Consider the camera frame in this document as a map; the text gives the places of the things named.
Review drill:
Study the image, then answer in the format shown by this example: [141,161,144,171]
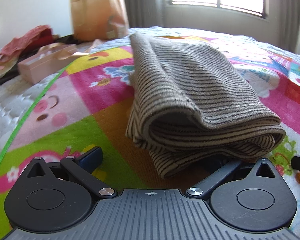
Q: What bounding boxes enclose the beige striped knit garment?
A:
[126,33,286,178]

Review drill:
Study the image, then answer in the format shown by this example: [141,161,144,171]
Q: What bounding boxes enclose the red and dark clothes pile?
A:
[0,25,78,85]

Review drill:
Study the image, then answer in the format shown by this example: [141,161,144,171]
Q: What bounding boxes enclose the colourful cartoon play mat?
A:
[0,28,300,239]

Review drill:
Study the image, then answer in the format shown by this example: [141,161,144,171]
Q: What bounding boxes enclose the pink gift box with ribbon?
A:
[18,43,89,85]

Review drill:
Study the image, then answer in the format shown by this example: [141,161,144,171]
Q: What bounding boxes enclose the brown paper bag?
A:
[70,0,129,42]

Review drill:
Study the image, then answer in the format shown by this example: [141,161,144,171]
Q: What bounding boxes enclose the grey curtain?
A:
[125,0,164,28]

